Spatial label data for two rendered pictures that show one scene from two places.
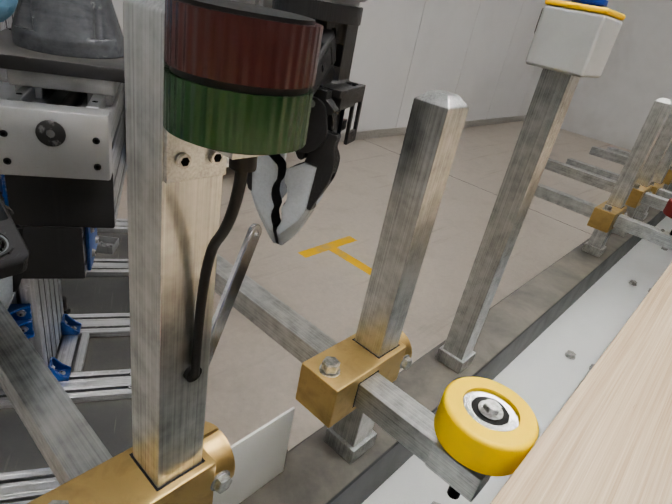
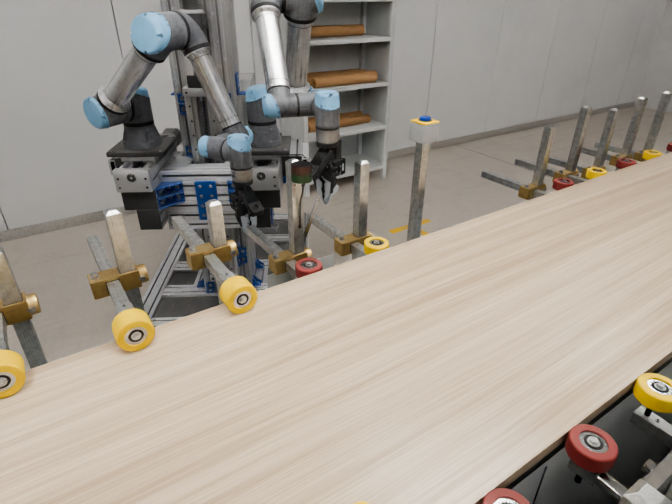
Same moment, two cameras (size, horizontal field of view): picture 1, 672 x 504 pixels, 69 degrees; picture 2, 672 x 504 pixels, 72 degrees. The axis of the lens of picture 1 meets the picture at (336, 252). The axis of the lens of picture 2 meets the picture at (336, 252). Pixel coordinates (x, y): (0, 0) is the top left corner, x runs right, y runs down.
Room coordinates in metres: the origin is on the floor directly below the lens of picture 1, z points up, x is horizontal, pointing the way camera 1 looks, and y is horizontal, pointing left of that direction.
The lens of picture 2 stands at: (-0.96, -0.44, 1.60)
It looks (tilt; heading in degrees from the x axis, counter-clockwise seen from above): 29 degrees down; 18
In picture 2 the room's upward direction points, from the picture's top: straight up
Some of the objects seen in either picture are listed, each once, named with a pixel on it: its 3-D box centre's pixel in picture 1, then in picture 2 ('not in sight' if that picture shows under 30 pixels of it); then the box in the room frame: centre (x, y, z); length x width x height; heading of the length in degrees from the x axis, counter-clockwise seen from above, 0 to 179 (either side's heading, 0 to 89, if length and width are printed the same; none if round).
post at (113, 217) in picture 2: not in sight; (132, 292); (-0.16, 0.39, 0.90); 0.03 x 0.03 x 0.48; 52
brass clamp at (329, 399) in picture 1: (358, 368); (354, 242); (0.42, -0.05, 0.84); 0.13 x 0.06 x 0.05; 142
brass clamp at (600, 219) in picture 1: (608, 215); (532, 190); (1.21, -0.66, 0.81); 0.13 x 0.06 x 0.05; 142
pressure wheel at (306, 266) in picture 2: not in sight; (309, 279); (0.12, 0.00, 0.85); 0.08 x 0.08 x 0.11
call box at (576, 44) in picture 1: (573, 42); (424, 131); (0.64, -0.22, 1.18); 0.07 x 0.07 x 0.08; 52
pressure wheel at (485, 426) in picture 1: (471, 451); (375, 256); (0.31, -0.15, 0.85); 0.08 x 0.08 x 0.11
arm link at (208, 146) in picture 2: not in sight; (218, 146); (0.41, 0.45, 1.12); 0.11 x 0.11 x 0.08; 84
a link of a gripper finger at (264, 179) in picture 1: (278, 189); (325, 188); (0.44, 0.07, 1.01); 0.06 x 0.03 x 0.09; 163
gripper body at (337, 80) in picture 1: (311, 78); (329, 159); (0.44, 0.05, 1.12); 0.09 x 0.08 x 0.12; 162
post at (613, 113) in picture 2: (662, 167); (600, 157); (1.62, -0.98, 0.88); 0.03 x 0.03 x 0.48; 52
